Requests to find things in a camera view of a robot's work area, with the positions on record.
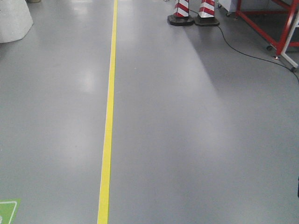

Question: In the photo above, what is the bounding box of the left red white traffic cone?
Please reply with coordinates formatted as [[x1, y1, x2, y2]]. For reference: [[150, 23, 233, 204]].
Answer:
[[167, 0, 194, 26]]

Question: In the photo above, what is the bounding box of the black floor cable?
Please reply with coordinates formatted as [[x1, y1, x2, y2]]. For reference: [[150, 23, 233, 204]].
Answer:
[[216, 24, 299, 84]]

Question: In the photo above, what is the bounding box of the right red white traffic cone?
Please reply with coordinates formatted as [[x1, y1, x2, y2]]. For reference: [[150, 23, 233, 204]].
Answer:
[[194, 0, 220, 27]]

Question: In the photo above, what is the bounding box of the white rounded machine base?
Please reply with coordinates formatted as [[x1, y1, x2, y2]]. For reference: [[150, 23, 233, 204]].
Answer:
[[0, 0, 33, 43]]

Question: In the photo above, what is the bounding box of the red white traffic cone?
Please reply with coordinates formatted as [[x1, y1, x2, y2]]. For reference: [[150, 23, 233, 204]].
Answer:
[[167, 0, 194, 26], [194, 0, 220, 27]]

